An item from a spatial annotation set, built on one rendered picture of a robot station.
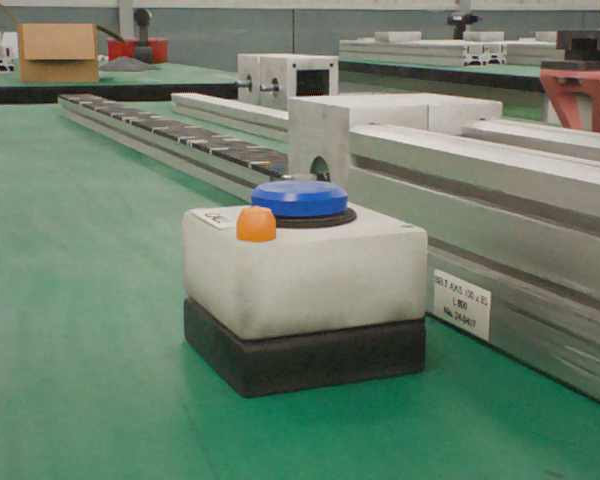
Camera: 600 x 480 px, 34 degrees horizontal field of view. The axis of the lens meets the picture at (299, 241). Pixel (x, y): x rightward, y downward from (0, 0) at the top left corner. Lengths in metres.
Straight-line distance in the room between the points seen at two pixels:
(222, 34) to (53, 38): 9.20
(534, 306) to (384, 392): 0.07
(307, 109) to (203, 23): 11.20
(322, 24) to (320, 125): 11.62
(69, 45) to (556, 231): 2.35
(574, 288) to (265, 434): 0.13
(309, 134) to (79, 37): 2.12
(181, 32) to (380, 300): 11.37
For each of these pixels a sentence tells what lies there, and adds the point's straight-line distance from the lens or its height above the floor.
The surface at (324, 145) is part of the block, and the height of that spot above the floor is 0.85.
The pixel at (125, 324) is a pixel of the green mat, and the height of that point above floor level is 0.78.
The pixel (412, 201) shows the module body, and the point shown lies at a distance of 0.49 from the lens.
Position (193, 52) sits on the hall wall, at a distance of 11.76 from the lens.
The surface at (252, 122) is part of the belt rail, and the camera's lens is 1.35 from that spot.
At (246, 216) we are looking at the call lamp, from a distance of 0.36.
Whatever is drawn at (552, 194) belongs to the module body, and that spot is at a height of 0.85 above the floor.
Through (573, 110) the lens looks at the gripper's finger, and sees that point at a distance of 0.70.
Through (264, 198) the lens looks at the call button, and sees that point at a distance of 0.39.
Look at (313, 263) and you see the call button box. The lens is 0.37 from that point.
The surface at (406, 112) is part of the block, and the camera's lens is 0.56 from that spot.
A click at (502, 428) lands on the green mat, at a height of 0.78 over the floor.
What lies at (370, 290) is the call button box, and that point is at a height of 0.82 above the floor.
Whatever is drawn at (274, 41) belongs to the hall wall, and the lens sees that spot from 12.01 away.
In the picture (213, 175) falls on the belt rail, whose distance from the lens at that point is 0.88.
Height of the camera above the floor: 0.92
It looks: 12 degrees down
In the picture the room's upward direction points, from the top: straight up
